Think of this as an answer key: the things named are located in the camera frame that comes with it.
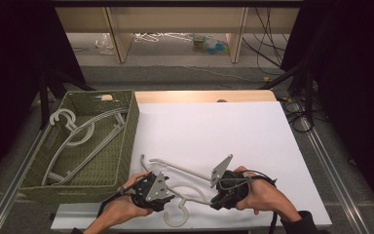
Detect black metal stand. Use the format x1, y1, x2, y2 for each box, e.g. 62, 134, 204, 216
258, 60, 317, 127
38, 68, 95, 131

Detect colourful plastic toys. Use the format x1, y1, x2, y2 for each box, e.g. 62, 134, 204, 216
192, 33, 230, 56

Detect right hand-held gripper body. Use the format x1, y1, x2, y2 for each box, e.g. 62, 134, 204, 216
209, 154, 251, 210

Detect person's left hand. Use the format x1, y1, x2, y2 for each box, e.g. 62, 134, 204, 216
105, 171, 154, 226

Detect person's right hand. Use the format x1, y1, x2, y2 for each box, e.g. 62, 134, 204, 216
233, 165, 301, 224

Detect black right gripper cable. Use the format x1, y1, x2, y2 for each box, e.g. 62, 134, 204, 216
218, 169, 279, 234

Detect black hanging cables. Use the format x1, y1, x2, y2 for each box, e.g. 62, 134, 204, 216
242, 7, 290, 68

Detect white wire hangers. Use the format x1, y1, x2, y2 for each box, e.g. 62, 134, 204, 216
133, 31, 193, 44

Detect aluminium rail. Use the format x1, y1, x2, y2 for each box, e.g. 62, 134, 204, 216
0, 129, 48, 234
300, 116, 373, 234

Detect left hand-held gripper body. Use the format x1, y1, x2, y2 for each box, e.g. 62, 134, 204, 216
131, 171, 176, 213

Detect white table sheet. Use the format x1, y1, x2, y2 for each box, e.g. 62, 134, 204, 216
51, 101, 333, 231

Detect black floor cable coil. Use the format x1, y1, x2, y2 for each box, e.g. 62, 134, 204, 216
280, 95, 317, 134

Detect clear plastic bag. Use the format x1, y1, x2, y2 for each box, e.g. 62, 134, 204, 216
94, 32, 115, 56

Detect beige wooden shelf unit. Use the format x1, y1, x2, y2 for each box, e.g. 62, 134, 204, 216
56, 6, 301, 64

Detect black curtain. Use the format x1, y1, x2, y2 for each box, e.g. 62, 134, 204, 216
0, 0, 88, 193
280, 0, 374, 223

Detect green woven basket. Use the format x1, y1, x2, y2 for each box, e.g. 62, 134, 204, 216
19, 90, 140, 206

